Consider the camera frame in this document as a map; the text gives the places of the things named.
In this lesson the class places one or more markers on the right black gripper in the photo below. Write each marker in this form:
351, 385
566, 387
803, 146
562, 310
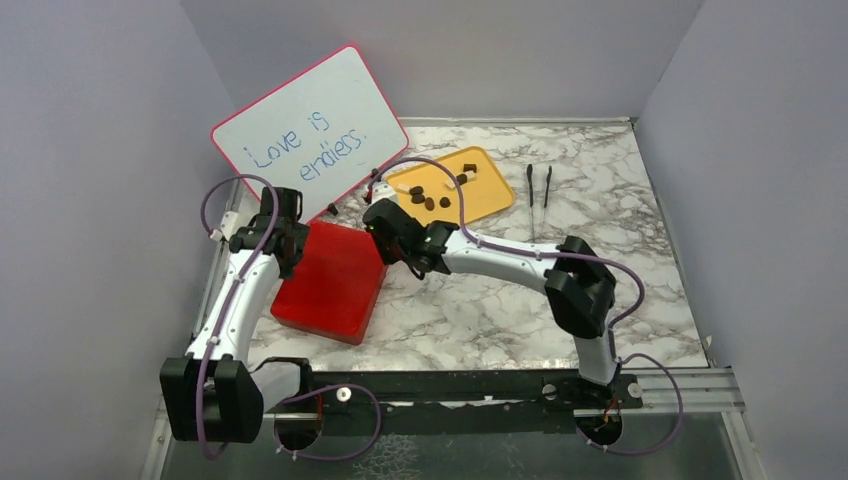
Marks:
388, 258

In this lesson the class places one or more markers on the red box lid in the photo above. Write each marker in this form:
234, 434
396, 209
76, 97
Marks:
335, 286

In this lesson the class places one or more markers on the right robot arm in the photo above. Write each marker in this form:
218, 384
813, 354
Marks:
580, 289

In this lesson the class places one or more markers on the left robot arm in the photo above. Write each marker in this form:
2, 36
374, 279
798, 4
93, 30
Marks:
210, 394

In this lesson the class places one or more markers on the yellow plastic tray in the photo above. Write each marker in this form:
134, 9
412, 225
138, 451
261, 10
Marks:
485, 190

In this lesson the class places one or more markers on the white board with pink frame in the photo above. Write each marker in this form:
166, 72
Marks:
321, 133

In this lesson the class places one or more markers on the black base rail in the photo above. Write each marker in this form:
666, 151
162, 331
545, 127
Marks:
455, 402

